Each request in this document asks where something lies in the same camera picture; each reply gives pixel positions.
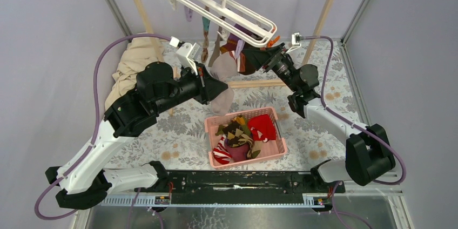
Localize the red white santa sock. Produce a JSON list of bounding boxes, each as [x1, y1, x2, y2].
[[212, 135, 232, 165]]

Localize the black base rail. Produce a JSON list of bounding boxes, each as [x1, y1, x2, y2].
[[118, 168, 346, 207]]

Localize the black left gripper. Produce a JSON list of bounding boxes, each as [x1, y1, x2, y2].
[[152, 59, 228, 113]]

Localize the argyle brown sock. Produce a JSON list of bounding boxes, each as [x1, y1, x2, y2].
[[215, 115, 261, 160]]

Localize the pink plastic basket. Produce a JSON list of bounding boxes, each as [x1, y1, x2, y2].
[[204, 107, 287, 169]]

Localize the red bear sock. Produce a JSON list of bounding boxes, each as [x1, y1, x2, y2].
[[248, 114, 277, 142]]

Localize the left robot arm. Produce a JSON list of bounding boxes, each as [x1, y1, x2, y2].
[[45, 62, 228, 210]]

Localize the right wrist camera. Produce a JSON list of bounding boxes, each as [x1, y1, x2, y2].
[[286, 32, 302, 53]]

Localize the orange clothes peg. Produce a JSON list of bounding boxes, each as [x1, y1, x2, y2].
[[266, 36, 280, 48]]

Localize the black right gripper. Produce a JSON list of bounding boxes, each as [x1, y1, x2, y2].
[[241, 43, 299, 93]]

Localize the dark brown sock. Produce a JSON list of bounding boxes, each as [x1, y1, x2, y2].
[[238, 53, 257, 76]]

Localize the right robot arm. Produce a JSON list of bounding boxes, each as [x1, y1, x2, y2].
[[242, 44, 396, 192]]

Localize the white sock hanger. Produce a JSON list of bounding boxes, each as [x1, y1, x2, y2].
[[170, 0, 278, 48]]

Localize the magenta yellow sock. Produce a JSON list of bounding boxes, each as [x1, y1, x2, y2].
[[219, 24, 253, 55], [226, 144, 250, 162]]

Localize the cream patterned sock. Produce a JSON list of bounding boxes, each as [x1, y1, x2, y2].
[[201, 17, 210, 63]]

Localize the beige cloth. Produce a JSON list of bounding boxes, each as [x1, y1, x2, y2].
[[104, 37, 164, 110]]

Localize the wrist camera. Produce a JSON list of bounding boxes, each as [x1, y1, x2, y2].
[[169, 36, 201, 75], [286, 32, 302, 53]]

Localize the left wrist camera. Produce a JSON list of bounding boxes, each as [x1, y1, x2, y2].
[[169, 36, 201, 75]]

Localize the lilac clothes peg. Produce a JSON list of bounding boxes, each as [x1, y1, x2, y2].
[[184, 6, 193, 22]]

